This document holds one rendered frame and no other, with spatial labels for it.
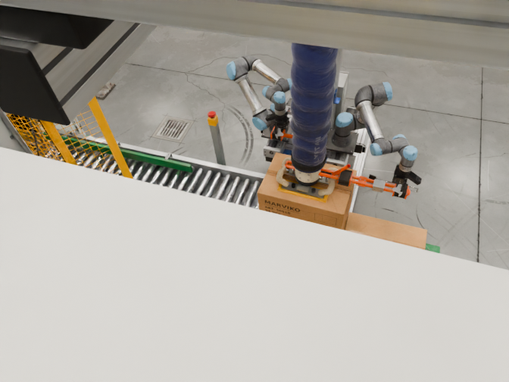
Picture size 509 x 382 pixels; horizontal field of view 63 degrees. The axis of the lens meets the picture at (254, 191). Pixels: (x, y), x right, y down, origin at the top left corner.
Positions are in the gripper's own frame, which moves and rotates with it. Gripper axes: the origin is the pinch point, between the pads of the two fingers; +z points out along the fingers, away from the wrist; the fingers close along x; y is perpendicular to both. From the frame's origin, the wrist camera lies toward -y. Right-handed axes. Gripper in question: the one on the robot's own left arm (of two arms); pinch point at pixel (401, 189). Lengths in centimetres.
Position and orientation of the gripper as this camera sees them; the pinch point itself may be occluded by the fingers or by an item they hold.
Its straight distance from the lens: 273.4
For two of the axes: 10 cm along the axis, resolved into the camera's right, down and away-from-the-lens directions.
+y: -9.3, -2.4, 2.7
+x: -3.5, 7.5, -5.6
